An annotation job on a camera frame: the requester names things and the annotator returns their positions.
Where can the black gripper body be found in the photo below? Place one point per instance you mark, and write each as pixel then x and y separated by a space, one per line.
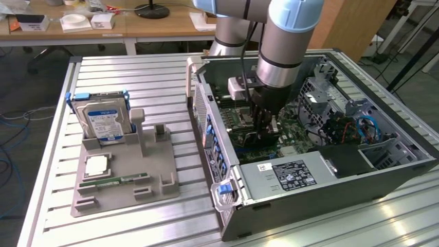
pixel 271 99

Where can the black graphics card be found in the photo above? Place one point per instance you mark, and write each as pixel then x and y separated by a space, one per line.
pixel 264 143

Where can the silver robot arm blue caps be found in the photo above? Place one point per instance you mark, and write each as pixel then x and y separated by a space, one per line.
pixel 284 38

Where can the CPU socket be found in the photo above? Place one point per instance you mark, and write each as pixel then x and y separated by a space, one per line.
pixel 244 114

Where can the green motherboard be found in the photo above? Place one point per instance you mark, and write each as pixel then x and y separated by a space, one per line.
pixel 295 136

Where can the black RAM slot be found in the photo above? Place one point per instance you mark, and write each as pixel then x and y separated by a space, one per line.
pixel 228 103
pixel 225 97

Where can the perforated metal drive cage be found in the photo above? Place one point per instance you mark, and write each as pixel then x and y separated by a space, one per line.
pixel 319 103

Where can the blue card retainer strip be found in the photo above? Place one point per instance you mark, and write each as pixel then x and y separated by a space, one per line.
pixel 213 144

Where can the grey power supply unit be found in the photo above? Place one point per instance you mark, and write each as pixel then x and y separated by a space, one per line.
pixel 256 185

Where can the black plastic shroud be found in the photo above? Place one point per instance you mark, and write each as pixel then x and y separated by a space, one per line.
pixel 343 159

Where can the blue case latch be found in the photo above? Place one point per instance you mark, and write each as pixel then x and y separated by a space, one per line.
pixel 224 190

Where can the dark grey open PC case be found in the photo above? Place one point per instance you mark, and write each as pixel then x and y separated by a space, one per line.
pixel 308 205

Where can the white booklet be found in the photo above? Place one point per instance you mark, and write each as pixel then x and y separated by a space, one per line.
pixel 200 23

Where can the white floor device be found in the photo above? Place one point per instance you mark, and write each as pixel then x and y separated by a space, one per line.
pixel 373 46

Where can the wooden cabinet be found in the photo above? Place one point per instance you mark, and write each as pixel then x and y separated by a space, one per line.
pixel 356 31

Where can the metal disk bay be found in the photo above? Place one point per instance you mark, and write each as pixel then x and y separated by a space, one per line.
pixel 387 157

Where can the grey plastic parts rack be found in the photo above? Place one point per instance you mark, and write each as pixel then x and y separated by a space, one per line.
pixel 129 164

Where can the wooden desk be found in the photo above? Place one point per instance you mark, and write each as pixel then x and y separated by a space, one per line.
pixel 153 25

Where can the black slanted pole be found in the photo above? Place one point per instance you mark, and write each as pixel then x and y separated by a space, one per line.
pixel 411 52

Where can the silver hard disk blue label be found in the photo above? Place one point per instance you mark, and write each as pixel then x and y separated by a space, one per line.
pixel 99 123

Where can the black round lamp base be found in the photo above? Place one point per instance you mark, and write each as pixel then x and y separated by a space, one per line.
pixel 151 11

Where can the silver CPU chip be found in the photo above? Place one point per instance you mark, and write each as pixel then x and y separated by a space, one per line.
pixel 95 166

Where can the green RAM stick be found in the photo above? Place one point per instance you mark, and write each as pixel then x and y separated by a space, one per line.
pixel 103 182

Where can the white paper label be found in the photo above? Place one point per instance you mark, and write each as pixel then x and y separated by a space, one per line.
pixel 112 34

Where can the blue plastic disk caddy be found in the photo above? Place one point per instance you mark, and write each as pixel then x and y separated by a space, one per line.
pixel 81 97

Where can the plain white box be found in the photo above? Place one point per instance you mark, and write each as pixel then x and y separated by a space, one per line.
pixel 103 21

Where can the red white packet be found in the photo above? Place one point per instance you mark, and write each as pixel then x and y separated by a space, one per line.
pixel 112 9

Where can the white box round recess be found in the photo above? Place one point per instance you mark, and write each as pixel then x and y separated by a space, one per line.
pixel 75 23

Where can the black chair base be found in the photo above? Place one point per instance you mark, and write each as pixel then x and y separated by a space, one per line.
pixel 37 55

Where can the grey cup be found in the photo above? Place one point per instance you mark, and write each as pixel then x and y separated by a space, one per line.
pixel 55 2

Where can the white box black top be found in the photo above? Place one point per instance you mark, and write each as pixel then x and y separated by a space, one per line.
pixel 32 23

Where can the orange sheet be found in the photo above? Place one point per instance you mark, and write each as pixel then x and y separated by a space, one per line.
pixel 13 25

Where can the clear plastic bag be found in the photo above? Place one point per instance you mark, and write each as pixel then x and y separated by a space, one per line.
pixel 13 7

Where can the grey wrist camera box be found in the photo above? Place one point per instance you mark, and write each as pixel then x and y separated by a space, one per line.
pixel 236 88

